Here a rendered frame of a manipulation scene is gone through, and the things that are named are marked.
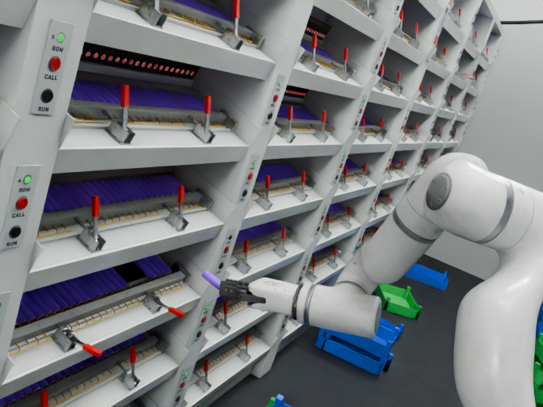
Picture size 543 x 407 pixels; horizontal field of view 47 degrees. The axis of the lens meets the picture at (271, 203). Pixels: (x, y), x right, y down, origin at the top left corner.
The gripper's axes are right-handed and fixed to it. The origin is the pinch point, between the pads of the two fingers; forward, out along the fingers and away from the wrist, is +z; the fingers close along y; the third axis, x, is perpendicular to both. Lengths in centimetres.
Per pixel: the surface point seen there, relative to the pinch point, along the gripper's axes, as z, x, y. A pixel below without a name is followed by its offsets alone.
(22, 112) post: 8, -32, 57
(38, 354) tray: 18.8, 8.6, 36.2
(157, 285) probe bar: 18.1, 2.8, -0.3
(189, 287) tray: 16.6, 5.3, -13.6
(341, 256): 12, 15, -155
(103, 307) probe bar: 19.3, 4.3, 17.9
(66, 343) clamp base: 17.1, 7.6, 31.3
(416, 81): -12, -65, -149
